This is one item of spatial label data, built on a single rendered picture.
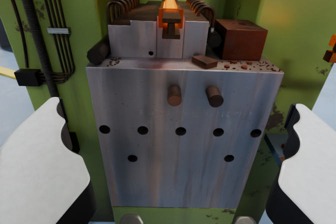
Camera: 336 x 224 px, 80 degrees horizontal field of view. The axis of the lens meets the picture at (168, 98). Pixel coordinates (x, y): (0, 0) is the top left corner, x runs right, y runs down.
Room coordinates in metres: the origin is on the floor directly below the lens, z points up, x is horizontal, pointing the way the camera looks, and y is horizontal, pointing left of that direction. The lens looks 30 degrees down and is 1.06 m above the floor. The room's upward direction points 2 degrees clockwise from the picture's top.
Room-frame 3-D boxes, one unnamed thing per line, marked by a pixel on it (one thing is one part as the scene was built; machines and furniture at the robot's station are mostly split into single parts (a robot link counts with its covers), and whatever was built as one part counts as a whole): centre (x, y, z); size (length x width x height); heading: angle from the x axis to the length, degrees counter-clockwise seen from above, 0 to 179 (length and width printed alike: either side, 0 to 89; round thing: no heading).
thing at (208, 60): (0.39, -0.07, 0.92); 0.04 x 0.03 x 0.01; 33
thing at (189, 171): (0.64, -0.03, 0.69); 0.56 x 0.38 x 0.45; 1
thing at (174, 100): (0.34, -0.01, 0.87); 0.04 x 0.03 x 0.03; 1
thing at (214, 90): (0.34, -0.09, 0.87); 0.04 x 0.03 x 0.03; 1
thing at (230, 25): (0.48, -0.15, 0.95); 0.12 x 0.09 x 0.07; 1
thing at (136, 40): (0.63, 0.03, 0.96); 0.42 x 0.20 x 0.09; 1
